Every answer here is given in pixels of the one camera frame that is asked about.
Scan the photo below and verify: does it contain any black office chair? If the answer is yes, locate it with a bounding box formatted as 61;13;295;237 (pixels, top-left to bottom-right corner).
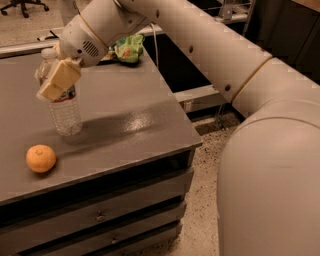
0;0;50;18

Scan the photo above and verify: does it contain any grey metal rail frame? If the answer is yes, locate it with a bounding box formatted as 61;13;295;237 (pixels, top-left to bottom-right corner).
0;0;255;113

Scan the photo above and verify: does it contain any grey drawer cabinet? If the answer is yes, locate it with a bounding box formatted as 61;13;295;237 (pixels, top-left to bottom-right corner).
0;148;203;256

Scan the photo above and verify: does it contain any dark cabinet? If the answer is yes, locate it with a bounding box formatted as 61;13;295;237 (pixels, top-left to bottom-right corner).
246;0;320;83

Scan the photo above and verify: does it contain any clear plastic water bottle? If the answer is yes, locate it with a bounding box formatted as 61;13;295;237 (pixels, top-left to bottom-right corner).
35;48;82;136

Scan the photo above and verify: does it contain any white cable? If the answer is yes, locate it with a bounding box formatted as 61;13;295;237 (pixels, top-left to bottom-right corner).
149;23;160;69

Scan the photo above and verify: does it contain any orange fruit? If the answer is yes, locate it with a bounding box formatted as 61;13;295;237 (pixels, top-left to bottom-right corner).
26;144;57;173

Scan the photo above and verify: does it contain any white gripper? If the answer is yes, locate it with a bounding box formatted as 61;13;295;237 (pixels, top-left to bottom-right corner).
35;15;106;101

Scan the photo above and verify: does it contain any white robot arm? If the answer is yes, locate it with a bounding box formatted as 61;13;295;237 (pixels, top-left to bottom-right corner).
38;0;320;256

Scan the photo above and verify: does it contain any green chip bag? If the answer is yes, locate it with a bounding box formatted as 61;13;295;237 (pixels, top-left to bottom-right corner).
102;34;145;64

